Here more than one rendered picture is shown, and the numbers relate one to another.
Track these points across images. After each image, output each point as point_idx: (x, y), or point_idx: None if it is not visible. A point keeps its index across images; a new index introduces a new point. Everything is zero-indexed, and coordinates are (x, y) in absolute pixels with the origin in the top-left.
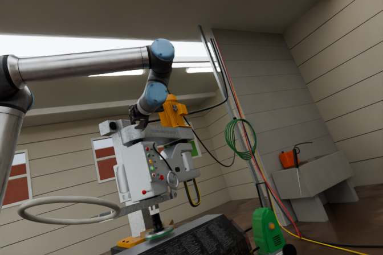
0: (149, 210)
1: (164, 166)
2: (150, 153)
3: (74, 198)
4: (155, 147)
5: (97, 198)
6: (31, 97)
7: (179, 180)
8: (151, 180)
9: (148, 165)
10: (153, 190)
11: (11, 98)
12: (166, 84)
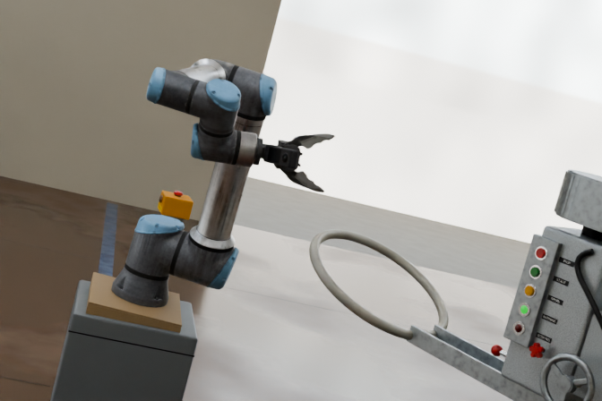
0: None
1: (601, 339)
2: (547, 270)
3: (309, 251)
4: (591, 264)
5: (320, 269)
6: (259, 97)
7: None
8: (503, 334)
9: (516, 296)
10: (504, 361)
11: None
12: (202, 129)
